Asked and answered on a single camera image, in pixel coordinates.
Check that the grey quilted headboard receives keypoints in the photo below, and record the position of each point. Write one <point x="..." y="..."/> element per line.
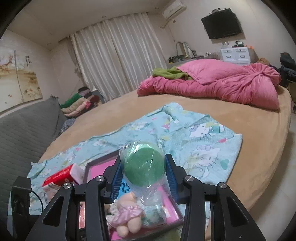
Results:
<point x="25" y="136"/>

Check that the beige bear pink dress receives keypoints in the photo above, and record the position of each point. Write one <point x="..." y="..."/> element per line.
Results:
<point x="128" y="218"/>

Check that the tan round bed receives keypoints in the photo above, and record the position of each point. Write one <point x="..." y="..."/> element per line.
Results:
<point x="264" y="133"/>

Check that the pink quilt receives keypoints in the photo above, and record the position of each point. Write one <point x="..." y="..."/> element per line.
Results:
<point x="253" y="84"/>

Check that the green cloth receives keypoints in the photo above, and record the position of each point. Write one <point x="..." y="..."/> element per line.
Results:
<point x="171" y="74"/>

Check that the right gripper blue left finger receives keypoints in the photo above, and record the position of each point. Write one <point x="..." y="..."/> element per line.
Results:
<point x="114" y="176"/>

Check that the white curtains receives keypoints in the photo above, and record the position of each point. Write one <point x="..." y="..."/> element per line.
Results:
<point x="116" y="55"/>

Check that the black wall television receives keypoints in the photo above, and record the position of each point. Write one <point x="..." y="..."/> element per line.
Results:
<point x="221" y="24"/>

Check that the Hello Kitty blue blanket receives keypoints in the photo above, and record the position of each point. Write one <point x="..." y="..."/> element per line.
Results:
<point x="205" y="148"/>

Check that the landscape wall painting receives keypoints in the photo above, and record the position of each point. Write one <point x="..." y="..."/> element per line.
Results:
<point x="19" y="83"/>

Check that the red white tissue box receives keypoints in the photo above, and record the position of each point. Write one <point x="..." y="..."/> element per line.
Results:
<point x="70" y="174"/>

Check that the stack of folded clothes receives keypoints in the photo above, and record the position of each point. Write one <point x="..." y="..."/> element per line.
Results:
<point x="81" y="102"/>

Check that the white drawer cabinet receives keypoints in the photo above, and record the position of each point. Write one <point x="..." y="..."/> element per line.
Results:
<point x="239" y="55"/>

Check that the floral cream scrunchie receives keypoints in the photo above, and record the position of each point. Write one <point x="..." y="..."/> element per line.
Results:
<point x="113" y="210"/>

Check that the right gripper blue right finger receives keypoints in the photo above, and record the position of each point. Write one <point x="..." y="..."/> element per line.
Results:
<point x="175" y="176"/>

